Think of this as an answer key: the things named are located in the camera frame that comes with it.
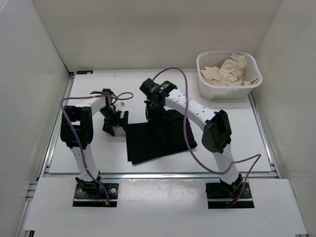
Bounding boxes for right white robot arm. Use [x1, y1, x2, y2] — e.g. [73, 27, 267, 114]
[140, 79, 242, 198]

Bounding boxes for beige trousers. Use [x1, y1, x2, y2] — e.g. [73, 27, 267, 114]
[200, 53, 259, 86]

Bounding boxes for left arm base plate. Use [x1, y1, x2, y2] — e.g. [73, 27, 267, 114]
[73, 183, 119, 207]

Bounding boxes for black trousers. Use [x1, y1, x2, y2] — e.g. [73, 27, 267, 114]
[124, 110, 188, 165]

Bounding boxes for aluminium table frame rail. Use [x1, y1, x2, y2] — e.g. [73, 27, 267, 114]
[37, 72, 76, 181]

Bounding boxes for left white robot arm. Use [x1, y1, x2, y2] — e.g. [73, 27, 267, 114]
[60, 91, 133, 200]

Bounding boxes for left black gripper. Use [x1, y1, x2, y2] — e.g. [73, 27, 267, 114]
[98, 107, 128, 136]

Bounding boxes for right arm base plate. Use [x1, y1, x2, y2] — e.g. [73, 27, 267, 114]
[205, 183, 254, 209]

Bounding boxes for blue label sticker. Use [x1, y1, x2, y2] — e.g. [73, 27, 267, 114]
[76, 70, 93, 75]

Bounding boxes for white plastic basket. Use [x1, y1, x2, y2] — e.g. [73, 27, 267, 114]
[197, 50, 263, 99]

